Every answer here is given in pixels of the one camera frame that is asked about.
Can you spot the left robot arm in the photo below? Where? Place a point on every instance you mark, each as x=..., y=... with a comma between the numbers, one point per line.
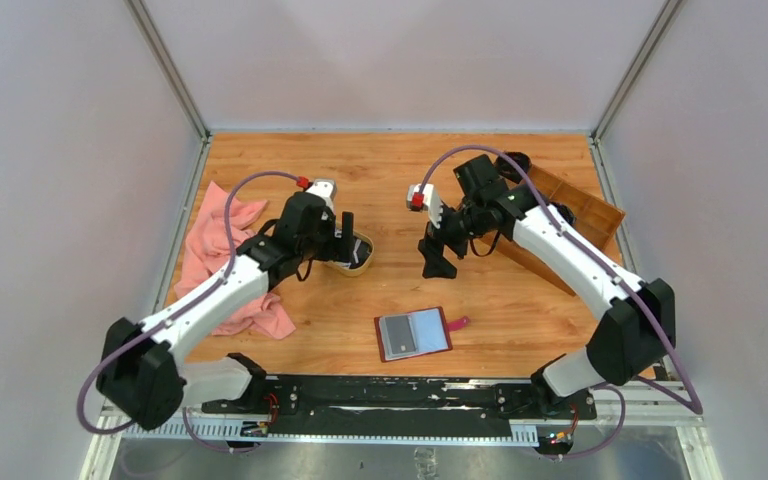
x=144, y=369

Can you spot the aluminium frame rail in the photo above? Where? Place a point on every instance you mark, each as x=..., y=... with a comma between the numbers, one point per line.
x=635, y=404

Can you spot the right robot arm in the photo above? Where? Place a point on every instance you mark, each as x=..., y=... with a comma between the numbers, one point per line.
x=636, y=318

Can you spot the oval wooden tray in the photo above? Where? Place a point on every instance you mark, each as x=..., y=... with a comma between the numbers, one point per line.
x=343, y=267

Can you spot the black tape roll top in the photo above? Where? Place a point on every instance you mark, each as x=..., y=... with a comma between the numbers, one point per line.
x=508, y=171

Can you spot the black tape roll right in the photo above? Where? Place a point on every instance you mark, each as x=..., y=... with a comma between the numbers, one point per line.
x=565, y=213

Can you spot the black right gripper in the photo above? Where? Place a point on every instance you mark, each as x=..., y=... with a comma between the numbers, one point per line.
x=432, y=248

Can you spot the red leather card holder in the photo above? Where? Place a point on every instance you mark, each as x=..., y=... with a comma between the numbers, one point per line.
x=432, y=331

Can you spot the grey credit card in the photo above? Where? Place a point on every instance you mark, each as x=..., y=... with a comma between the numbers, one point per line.
x=397, y=336

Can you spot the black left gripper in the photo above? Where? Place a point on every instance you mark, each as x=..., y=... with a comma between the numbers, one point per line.
x=337, y=247

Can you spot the black tape roll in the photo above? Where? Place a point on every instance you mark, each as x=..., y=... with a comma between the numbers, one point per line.
x=565, y=213
x=508, y=171

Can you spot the pink cloth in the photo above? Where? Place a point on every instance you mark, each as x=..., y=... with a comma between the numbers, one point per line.
x=206, y=249

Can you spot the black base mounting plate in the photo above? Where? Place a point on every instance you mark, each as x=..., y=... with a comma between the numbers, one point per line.
x=377, y=406

